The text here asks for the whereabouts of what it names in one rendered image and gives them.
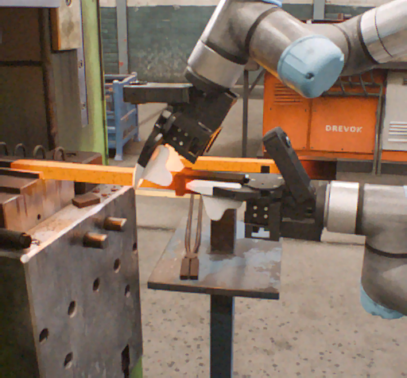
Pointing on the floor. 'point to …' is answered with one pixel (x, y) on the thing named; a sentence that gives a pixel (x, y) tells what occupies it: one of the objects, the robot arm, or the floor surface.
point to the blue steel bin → (120, 114)
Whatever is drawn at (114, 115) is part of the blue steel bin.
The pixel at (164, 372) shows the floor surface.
